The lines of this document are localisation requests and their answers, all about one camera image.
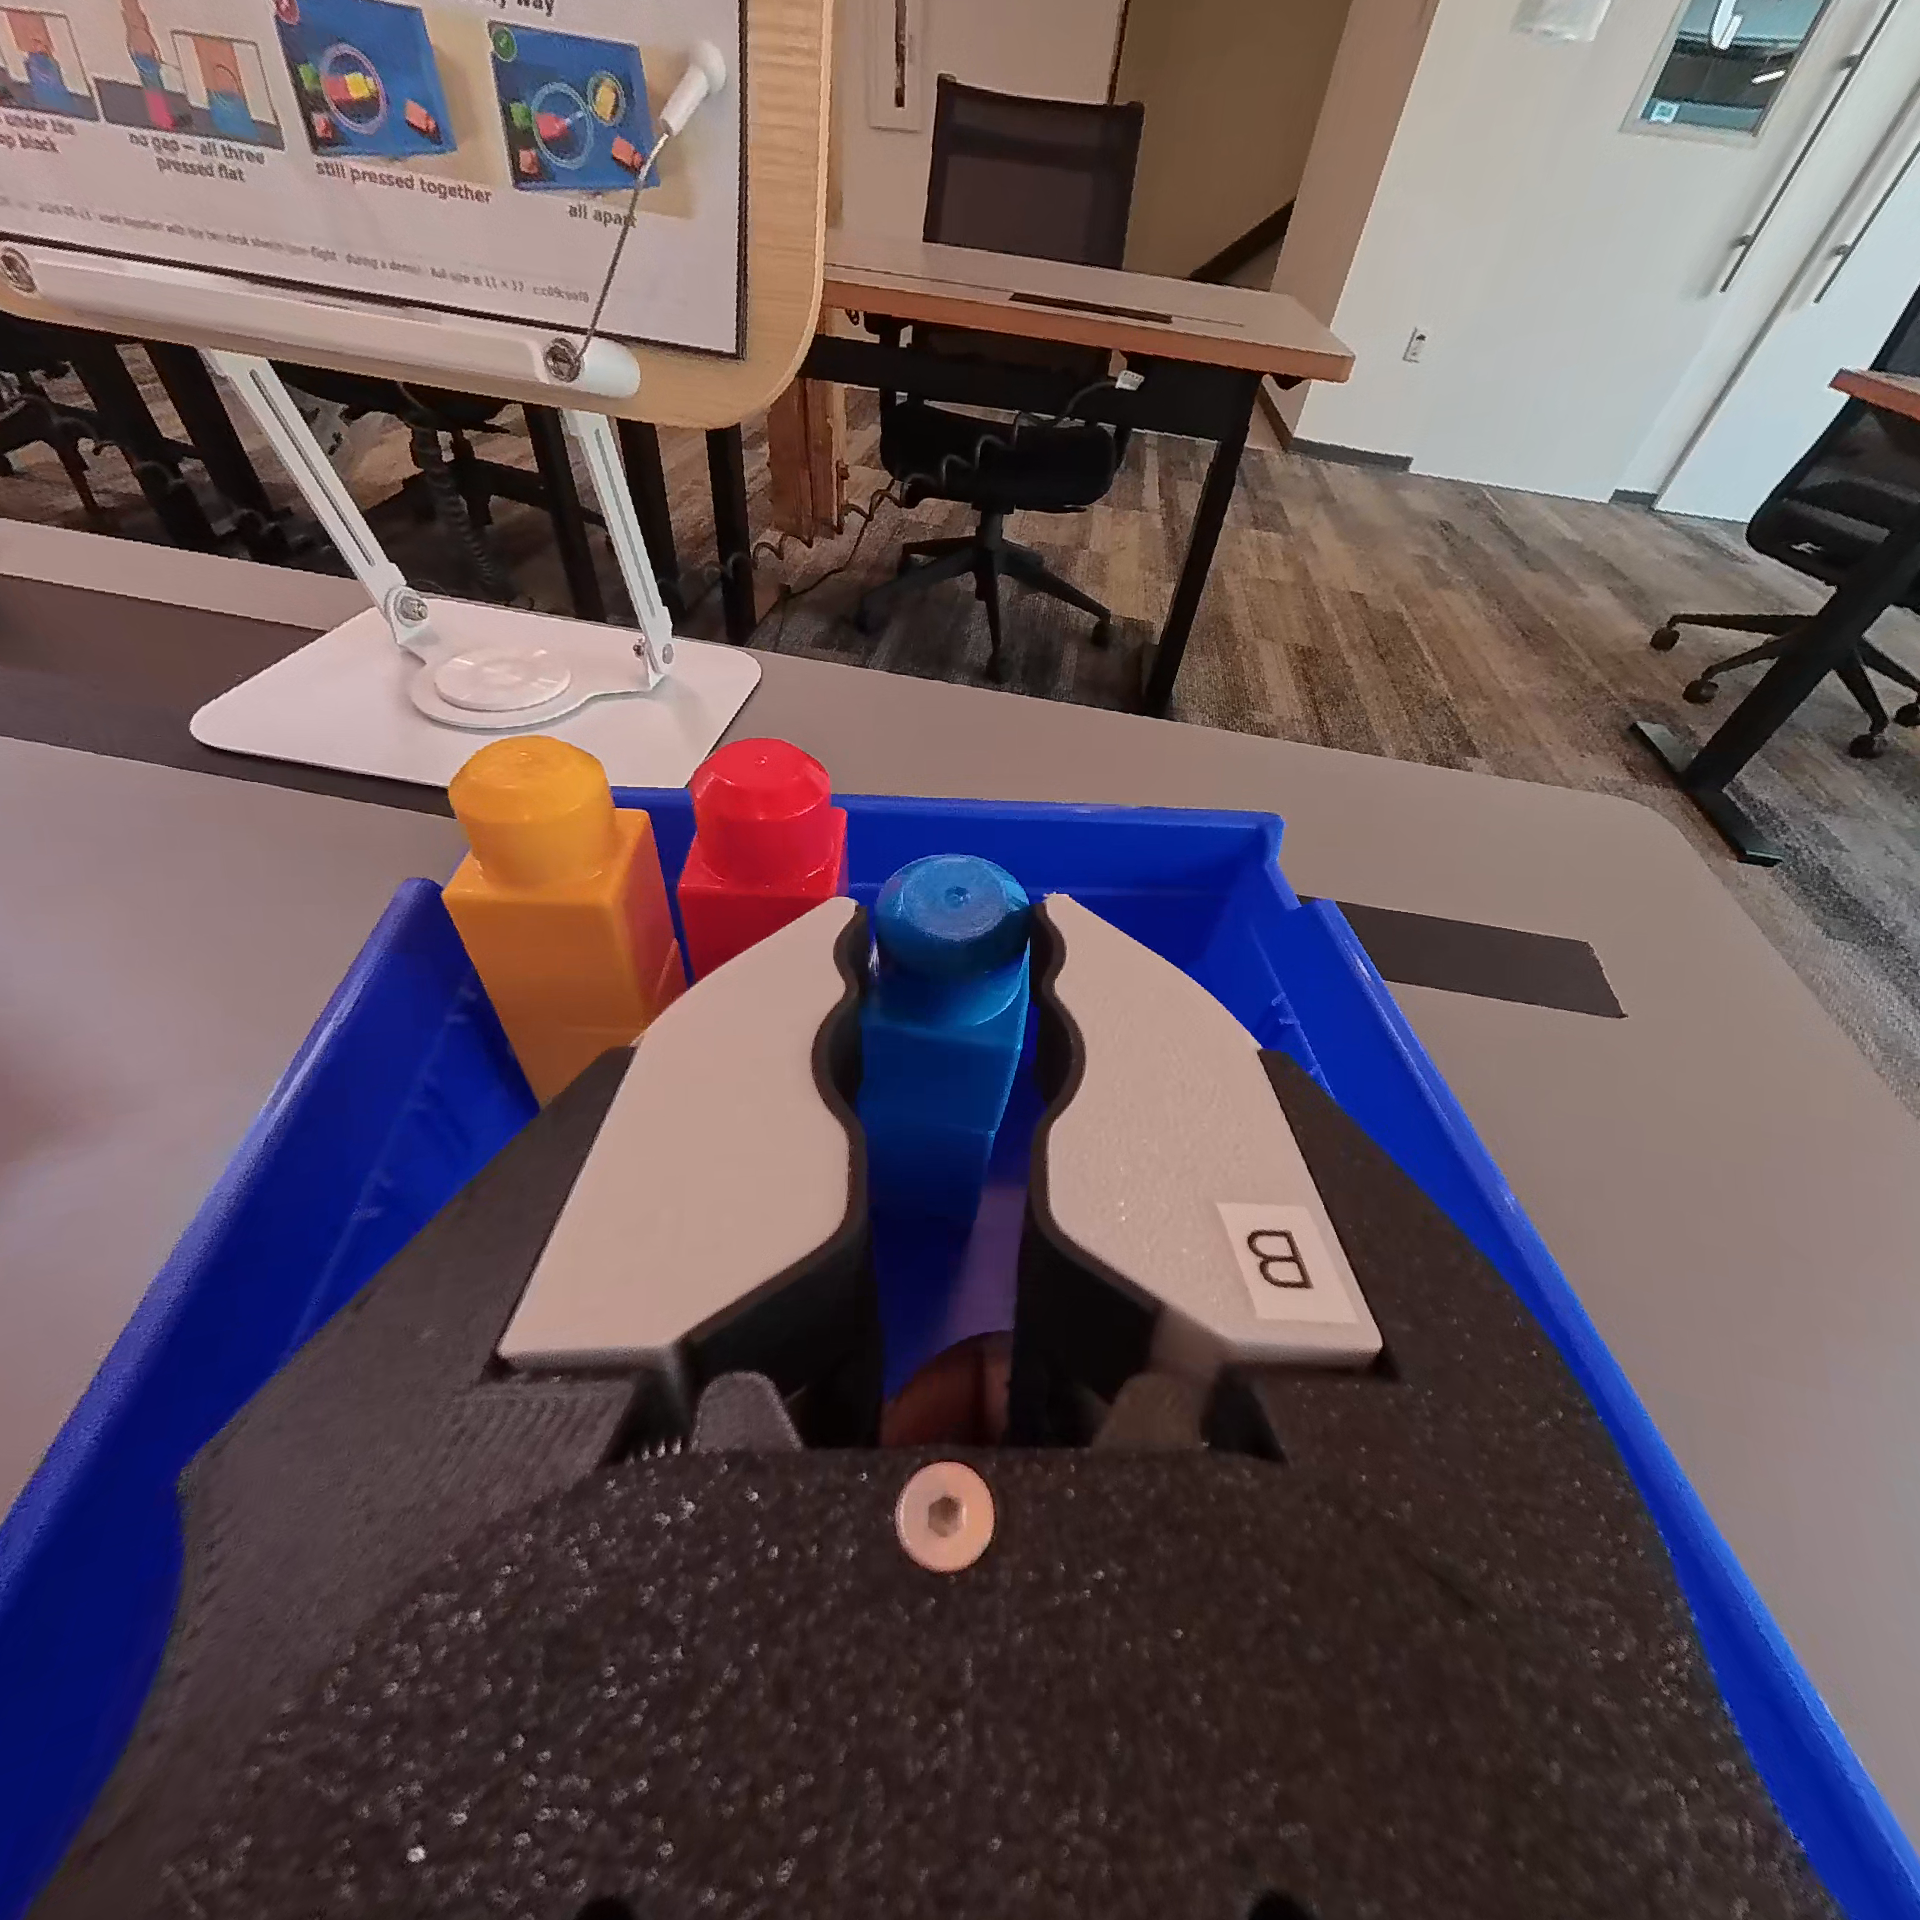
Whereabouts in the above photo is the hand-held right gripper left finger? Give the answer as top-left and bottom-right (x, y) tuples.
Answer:
(496, 896), (875, 1382)

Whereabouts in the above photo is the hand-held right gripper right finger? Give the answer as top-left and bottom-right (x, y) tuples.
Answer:
(1024, 893), (1386, 1403)

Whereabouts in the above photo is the blue mega block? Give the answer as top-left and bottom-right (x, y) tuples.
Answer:
(856, 855), (1040, 1277)

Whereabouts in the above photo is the orange mega block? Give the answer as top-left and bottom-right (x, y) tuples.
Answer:
(447, 736), (694, 1103)

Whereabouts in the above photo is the blue plastic bin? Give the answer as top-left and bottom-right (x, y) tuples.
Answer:
(0, 787), (1901, 1920)

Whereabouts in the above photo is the red mega block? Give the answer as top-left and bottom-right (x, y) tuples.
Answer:
(674, 736), (854, 991)

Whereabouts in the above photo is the short black tape strip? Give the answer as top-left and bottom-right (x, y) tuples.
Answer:
(1297, 896), (1625, 1020)

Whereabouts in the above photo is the white folding stand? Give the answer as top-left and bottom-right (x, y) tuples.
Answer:
(0, 42), (765, 788)

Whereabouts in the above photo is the black leg desk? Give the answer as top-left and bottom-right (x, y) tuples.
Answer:
(1633, 367), (1920, 864)

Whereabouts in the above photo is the wooden top desk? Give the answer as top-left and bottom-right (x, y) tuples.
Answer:
(817, 262), (1357, 720)

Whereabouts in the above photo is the rounded wooden board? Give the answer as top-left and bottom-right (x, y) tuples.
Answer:
(0, 0), (834, 429)

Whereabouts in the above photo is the black mesh office chair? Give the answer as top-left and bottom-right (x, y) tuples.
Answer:
(856, 76), (1151, 684)

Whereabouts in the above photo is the printed instruction sheet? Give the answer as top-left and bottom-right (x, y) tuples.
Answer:
(0, 0), (747, 358)

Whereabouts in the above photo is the white double door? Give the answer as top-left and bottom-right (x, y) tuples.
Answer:
(1651, 0), (1920, 519)

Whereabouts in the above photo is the wooden post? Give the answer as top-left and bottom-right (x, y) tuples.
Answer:
(767, 374), (842, 544)

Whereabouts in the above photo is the framed wall sign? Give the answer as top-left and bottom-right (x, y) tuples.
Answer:
(1624, 0), (1840, 140)

